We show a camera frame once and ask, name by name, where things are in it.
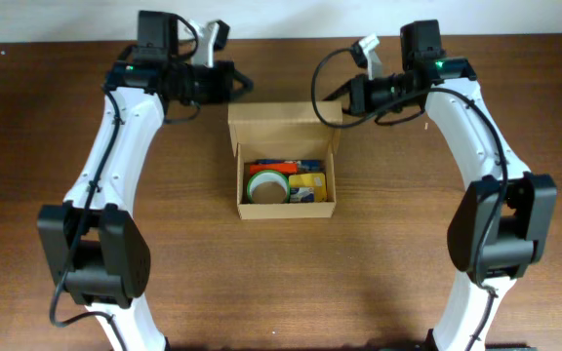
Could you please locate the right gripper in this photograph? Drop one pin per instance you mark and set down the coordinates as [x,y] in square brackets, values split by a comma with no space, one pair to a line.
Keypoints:
[357,96]

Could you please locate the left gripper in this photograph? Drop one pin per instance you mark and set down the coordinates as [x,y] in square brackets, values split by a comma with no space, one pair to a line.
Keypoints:
[227,81]

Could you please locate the brown cardboard box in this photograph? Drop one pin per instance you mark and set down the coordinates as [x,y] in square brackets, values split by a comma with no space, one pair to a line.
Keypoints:
[286,131]

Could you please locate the blue pen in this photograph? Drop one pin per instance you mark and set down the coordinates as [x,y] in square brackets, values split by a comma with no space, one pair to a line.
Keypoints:
[275,162]

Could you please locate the blue white marker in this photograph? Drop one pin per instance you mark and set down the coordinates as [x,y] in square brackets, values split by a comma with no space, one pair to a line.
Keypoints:
[310,166]

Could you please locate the yellow sticky note pad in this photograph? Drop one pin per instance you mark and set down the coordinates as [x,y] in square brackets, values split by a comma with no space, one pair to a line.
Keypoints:
[315,180]

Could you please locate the green tape roll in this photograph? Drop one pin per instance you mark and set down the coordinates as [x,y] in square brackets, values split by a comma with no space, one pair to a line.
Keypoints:
[268,188]

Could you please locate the white blue eraser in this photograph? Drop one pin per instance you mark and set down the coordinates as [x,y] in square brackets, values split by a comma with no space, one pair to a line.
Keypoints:
[302,195]

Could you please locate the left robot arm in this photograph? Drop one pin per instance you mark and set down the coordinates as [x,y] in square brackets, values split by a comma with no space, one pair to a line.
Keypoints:
[98,259]

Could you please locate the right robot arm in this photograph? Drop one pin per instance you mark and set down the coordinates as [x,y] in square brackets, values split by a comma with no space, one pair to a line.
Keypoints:
[500,227]

